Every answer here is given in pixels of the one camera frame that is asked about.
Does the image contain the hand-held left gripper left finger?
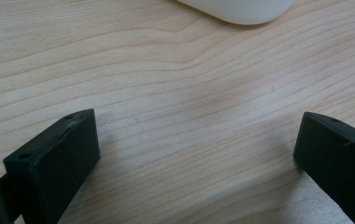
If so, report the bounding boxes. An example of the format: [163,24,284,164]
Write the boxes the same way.
[3,108,101,224]

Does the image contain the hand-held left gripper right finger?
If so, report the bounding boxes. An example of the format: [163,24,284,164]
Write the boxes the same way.
[292,111,355,224]

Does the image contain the white rounded plastic object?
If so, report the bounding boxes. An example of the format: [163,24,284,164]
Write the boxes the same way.
[176,0,294,26]

